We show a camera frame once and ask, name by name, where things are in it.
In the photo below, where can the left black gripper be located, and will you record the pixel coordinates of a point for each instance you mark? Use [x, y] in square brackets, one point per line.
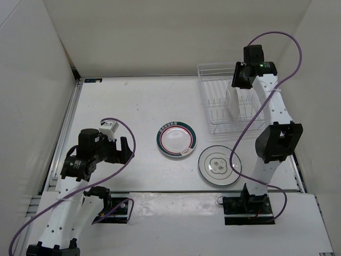
[126, 152]

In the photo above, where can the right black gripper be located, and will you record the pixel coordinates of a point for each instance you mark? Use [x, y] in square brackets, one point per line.
[235, 82]

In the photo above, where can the plain white plate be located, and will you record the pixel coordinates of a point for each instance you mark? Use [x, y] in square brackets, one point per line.
[232, 102]

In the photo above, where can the green red rimmed plate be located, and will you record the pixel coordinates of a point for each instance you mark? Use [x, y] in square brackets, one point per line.
[176, 139]

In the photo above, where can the white plate green motif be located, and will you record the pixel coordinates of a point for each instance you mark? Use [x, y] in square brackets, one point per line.
[214, 166]

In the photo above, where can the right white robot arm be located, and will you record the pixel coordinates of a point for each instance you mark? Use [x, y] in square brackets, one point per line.
[281, 134]

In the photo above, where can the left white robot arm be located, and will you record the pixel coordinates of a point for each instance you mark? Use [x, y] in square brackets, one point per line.
[78, 203]

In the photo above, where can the small dark label sticker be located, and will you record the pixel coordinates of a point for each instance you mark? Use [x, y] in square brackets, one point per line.
[93, 80]

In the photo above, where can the white wire dish rack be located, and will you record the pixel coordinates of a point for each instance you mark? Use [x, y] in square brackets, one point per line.
[214, 79]

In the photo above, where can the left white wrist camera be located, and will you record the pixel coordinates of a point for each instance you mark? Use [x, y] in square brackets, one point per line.
[108, 128]

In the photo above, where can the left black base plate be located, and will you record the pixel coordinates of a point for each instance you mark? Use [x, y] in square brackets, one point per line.
[119, 212]

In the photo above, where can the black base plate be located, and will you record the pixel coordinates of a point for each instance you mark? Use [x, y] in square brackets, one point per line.
[236, 213]
[119, 212]

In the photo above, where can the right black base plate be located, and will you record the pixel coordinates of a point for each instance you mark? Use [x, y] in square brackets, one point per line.
[236, 213]

